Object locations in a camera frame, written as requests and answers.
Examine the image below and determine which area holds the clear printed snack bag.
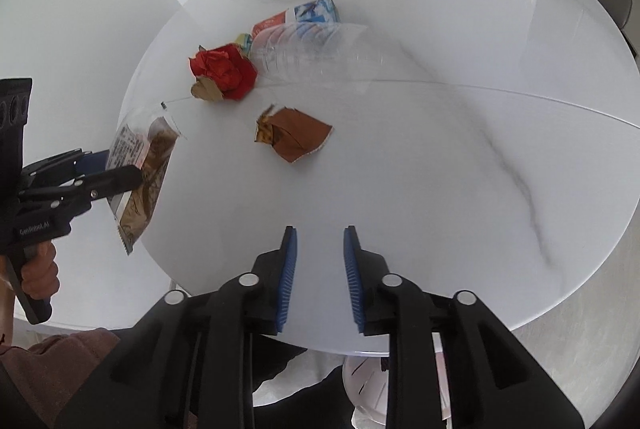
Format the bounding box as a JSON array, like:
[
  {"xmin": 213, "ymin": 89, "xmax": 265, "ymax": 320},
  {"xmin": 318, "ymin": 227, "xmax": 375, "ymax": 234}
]
[{"xmin": 106, "ymin": 102, "xmax": 181, "ymax": 255}]

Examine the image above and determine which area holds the brown cardboard piece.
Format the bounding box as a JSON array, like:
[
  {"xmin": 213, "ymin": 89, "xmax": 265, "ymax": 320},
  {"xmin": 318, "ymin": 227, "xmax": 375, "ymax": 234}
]
[{"xmin": 191, "ymin": 76, "xmax": 224, "ymax": 102}]

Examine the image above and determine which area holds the red paper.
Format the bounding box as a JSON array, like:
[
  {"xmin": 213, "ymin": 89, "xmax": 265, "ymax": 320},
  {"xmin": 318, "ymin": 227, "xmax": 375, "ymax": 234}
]
[{"xmin": 189, "ymin": 44, "xmax": 257, "ymax": 101}]

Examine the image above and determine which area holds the brown snack wrapper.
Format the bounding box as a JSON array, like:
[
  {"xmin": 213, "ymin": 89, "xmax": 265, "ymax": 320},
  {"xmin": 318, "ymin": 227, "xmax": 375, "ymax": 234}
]
[{"xmin": 255, "ymin": 105, "xmax": 333, "ymax": 164}]

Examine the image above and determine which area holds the yellow paper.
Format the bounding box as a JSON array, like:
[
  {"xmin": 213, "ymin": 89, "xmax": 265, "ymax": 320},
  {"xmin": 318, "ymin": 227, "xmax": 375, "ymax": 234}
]
[{"xmin": 234, "ymin": 33, "xmax": 253, "ymax": 58}]

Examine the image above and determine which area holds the blue patterned paper box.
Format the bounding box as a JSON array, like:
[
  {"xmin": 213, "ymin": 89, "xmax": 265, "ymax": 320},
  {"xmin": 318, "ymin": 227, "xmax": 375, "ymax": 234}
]
[{"xmin": 294, "ymin": 0, "xmax": 340, "ymax": 23}]

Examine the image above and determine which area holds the orange snack wrapper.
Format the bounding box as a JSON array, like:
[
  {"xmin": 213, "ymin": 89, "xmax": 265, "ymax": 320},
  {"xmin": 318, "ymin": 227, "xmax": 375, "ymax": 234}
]
[{"xmin": 250, "ymin": 9, "xmax": 295, "ymax": 39}]

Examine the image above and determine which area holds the pink white trash bin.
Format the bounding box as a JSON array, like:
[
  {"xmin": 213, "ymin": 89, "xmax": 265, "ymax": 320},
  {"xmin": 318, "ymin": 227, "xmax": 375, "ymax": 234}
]
[{"xmin": 343, "ymin": 342, "xmax": 452, "ymax": 428}]

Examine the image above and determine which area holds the person's left hand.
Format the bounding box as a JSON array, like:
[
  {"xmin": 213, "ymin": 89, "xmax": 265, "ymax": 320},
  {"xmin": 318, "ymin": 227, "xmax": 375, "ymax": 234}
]
[{"xmin": 22, "ymin": 241, "xmax": 60, "ymax": 300}]

